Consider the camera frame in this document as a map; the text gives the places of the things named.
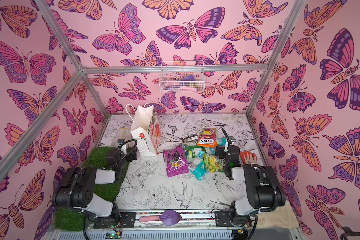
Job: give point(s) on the white wire basket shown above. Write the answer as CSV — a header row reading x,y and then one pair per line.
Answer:
x,y
182,77

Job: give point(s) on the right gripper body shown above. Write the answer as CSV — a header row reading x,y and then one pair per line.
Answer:
x,y
221,151

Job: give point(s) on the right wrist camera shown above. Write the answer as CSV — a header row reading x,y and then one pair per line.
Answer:
x,y
228,141

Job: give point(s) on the teal mint candy bag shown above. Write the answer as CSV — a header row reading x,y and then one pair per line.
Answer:
x,y
221,142

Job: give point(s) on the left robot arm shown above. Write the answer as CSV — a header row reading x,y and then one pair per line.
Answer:
x,y
76,190

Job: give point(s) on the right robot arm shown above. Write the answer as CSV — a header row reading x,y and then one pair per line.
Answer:
x,y
263,190

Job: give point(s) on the orange and white garden glove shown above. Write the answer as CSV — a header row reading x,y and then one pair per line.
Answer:
x,y
248,158

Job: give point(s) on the green artificial grass mat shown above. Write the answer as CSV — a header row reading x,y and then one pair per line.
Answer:
x,y
67,220

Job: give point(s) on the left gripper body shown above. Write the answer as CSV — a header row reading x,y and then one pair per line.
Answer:
x,y
130,154

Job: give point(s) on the dark brown snack bar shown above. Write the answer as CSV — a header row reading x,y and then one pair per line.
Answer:
x,y
190,139

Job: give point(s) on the orange Fox's fruits candy bag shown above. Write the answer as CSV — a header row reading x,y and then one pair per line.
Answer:
x,y
207,138

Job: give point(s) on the purple trowel in basket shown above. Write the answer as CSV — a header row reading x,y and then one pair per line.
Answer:
x,y
186,84

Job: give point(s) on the purple snack packet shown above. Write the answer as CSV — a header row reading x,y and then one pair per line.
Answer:
x,y
176,161

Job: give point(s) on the purple garden trowel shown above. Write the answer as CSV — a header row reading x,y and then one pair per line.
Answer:
x,y
168,218

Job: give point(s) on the teal candy bag with red label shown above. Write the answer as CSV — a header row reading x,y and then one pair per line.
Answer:
x,y
197,166

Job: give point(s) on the green Fox's spring tea bag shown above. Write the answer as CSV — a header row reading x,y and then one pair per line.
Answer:
x,y
213,164

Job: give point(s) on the beige work glove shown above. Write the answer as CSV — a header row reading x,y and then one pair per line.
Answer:
x,y
282,217

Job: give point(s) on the green rainbow candy bag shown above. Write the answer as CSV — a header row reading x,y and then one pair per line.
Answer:
x,y
192,150

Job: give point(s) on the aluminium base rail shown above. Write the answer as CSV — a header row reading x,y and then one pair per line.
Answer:
x,y
188,225

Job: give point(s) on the white paper gift bag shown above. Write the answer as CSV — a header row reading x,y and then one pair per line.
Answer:
x,y
145,129

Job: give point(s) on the grey knit glove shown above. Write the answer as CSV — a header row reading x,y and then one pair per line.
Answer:
x,y
124,134

